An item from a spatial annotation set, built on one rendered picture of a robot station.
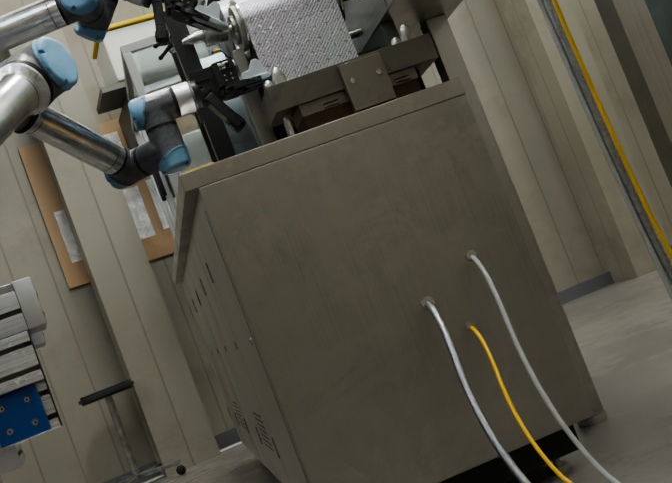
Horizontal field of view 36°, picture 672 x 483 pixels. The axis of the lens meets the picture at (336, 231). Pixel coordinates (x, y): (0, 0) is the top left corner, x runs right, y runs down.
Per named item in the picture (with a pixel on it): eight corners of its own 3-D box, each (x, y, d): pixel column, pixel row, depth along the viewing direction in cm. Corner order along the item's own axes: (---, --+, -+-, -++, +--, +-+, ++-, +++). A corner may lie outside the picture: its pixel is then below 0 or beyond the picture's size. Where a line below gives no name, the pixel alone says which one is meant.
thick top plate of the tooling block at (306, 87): (269, 128, 241) (259, 105, 241) (421, 75, 249) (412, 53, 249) (276, 112, 225) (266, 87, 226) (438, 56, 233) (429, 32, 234)
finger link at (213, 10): (235, 6, 248) (199, -7, 247) (227, 28, 247) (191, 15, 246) (235, 11, 251) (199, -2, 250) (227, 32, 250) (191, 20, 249)
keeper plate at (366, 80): (354, 113, 228) (336, 68, 229) (394, 99, 230) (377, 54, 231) (356, 110, 226) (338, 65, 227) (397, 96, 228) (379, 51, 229)
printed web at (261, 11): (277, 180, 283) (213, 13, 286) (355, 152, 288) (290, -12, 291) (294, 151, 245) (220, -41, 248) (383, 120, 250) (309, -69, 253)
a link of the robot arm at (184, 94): (181, 112, 238) (181, 120, 246) (200, 106, 239) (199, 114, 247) (170, 82, 239) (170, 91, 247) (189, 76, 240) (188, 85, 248)
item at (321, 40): (276, 106, 246) (249, 36, 248) (365, 76, 251) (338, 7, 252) (276, 105, 246) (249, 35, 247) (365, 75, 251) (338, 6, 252)
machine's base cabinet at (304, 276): (247, 463, 455) (180, 283, 461) (379, 409, 468) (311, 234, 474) (342, 579, 209) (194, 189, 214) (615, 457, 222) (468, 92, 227)
